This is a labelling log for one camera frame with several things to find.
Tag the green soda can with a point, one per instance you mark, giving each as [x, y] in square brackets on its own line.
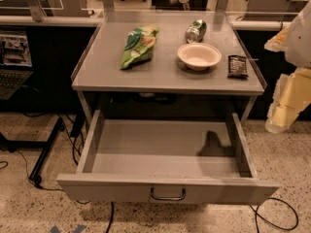
[196, 31]

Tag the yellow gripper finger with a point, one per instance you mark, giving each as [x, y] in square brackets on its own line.
[278, 42]
[292, 95]

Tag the black drawer handle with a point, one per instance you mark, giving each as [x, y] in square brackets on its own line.
[168, 197]

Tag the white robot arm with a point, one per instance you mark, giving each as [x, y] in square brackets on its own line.
[298, 49]

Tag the laptop computer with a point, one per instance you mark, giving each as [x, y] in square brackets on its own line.
[15, 62]

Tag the grey metal cabinet table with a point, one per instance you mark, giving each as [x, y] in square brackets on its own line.
[99, 69]

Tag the green rice chip bag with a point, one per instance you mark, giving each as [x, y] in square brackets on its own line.
[139, 45]

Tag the dark snack bar packet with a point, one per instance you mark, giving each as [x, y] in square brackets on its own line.
[237, 67]

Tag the white paper bowl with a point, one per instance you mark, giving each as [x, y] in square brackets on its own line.
[199, 56]

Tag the black desk stand leg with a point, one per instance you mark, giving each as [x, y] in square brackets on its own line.
[44, 146]

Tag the open grey top drawer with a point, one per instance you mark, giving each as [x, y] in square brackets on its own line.
[123, 159]

